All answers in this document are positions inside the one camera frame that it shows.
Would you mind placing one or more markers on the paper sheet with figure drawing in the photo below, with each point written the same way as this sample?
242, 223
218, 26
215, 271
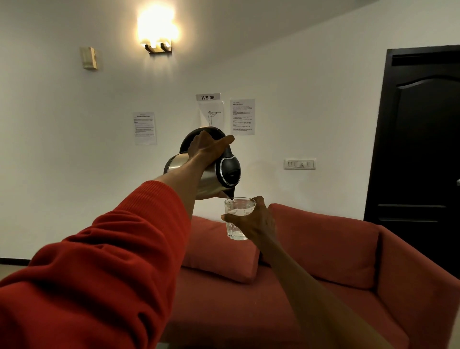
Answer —
212, 113

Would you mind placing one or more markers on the grey label sign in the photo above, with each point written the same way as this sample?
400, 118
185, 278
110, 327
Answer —
208, 97

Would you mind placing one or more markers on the beige wall box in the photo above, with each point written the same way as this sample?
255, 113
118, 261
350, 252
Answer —
88, 58

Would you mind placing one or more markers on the person's left hand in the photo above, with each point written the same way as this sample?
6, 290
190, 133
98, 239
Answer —
208, 149

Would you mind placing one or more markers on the person's right forearm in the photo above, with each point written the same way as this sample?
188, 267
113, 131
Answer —
316, 298

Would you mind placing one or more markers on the glowing wall lamp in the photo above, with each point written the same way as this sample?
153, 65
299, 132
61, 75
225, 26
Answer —
158, 25

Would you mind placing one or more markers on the large red sofa cushion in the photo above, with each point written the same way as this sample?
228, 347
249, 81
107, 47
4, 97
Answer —
327, 244

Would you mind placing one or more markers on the black wooden door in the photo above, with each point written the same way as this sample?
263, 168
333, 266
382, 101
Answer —
420, 151

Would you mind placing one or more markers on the small red sofa cushion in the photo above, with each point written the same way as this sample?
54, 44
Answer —
221, 250

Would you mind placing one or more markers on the tall printed text paper sheet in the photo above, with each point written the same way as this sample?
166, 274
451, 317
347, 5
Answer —
242, 117

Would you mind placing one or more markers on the red sweater sleeve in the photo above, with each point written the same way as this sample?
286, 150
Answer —
93, 277

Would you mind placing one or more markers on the white wall switch plate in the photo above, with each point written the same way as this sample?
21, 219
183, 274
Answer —
299, 164

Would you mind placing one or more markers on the clear drinking glass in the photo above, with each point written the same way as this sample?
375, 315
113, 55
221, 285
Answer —
238, 208

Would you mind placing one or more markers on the person's right hand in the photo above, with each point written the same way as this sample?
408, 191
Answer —
258, 224

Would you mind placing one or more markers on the red fabric sofa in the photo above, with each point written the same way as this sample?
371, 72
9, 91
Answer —
233, 312

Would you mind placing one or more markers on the short printed text paper sheet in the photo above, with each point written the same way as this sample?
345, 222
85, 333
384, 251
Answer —
144, 128

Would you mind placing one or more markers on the black skirting board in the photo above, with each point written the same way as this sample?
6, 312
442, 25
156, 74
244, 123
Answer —
14, 261

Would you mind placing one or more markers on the person's left forearm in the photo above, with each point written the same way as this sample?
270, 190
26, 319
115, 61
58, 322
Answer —
183, 187

